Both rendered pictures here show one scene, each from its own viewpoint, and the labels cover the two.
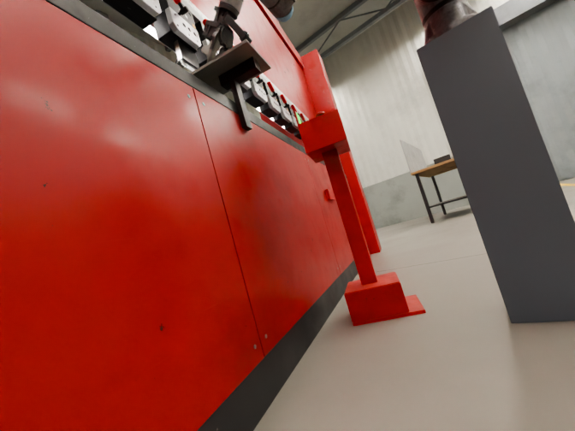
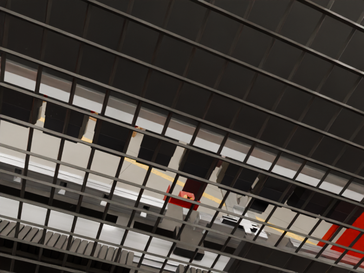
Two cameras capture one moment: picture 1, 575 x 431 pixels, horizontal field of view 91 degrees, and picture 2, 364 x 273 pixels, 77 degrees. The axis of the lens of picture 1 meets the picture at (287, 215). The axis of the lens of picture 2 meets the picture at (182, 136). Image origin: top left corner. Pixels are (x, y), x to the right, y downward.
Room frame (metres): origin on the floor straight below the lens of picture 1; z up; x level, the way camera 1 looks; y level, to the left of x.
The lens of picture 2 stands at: (1.95, 0.84, 1.70)
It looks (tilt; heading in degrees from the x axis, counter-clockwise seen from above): 20 degrees down; 240
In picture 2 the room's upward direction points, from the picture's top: 22 degrees clockwise
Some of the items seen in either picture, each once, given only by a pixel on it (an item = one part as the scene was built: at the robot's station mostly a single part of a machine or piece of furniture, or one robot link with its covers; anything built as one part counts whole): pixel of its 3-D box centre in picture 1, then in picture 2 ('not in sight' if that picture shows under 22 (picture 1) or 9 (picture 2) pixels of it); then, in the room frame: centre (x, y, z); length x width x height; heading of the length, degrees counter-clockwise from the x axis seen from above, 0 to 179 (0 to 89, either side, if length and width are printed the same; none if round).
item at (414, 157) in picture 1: (444, 174); not in sight; (5.23, -3.01, 0.75); 1.80 x 0.75 x 1.50; 145
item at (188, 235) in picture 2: not in sight; (188, 227); (1.38, 0.23, 1.01); 0.26 x 0.12 x 0.05; 69
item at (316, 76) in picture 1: (313, 162); not in sight; (3.20, -0.46, 1.15); 0.85 x 0.25 x 2.30; 69
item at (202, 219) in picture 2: not in sight; (229, 231); (1.06, 0.18, 0.92); 0.39 x 0.06 x 0.10; 159
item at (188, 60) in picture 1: (187, 59); (257, 204); (1.01, 0.20, 1.13); 0.10 x 0.02 x 0.10; 159
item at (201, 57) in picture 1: (209, 52); (236, 173); (1.17, 0.13, 1.26); 0.15 x 0.09 x 0.17; 159
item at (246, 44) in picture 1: (228, 73); (238, 205); (0.96, 0.06, 1.00); 0.26 x 0.18 x 0.01; 69
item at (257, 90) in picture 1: (252, 88); (157, 147); (1.55, -0.01, 1.26); 0.15 x 0.09 x 0.17; 159
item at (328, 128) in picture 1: (323, 132); (180, 201); (1.13, -0.24, 0.75); 0.20 x 0.16 x 0.18; 165
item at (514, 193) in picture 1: (500, 169); (185, 205); (0.78, -0.60, 0.39); 0.18 x 0.18 x 0.78; 55
